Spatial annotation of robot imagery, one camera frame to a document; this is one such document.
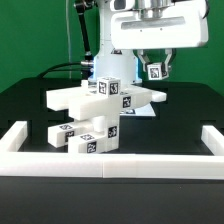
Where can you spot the white tagged cube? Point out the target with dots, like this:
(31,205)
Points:
(108,86)
(156,71)

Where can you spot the white chair back frame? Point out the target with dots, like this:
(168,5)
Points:
(84,102)

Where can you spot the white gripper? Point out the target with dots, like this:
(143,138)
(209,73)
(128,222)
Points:
(180,25)

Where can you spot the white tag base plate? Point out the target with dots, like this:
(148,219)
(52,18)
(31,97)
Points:
(146,111)

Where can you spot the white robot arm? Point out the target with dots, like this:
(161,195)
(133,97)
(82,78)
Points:
(112,62)

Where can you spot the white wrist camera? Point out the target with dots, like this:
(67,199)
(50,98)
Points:
(122,5)

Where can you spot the white chair seat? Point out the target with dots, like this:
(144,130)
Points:
(97,127)

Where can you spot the white U-shaped obstacle fence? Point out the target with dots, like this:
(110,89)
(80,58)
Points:
(13,162)

